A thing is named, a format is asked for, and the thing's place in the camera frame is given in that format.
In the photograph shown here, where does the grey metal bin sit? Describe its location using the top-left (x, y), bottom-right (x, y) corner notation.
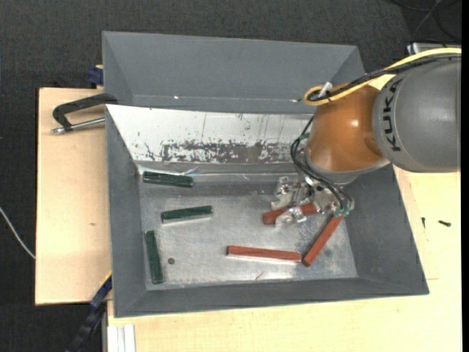
top-left (101, 30), bottom-right (430, 318)

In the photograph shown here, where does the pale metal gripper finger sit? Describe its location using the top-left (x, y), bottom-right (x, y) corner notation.
top-left (279, 206), bottom-right (308, 224)
top-left (270, 176), bottom-right (300, 210)

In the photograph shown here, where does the dark green flat block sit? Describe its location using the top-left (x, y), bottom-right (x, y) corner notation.
top-left (160, 205), bottom-right (214, 224)
top-left (144, 230), bottom-right (165, 285)
top-left (141, 170), bottom-right (194, 189)

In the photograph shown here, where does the red-brown flat block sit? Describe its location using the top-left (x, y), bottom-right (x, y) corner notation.
top-left (262, 202), bottom-right (318, 226)
top-left (300, 214), bottom-right (346, 268)
top-left (225, 245), bottom-right (303, 265)

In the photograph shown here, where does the pale wood board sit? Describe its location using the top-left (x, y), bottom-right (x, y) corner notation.
top-left (34, 87), bottom-right (113, 306)

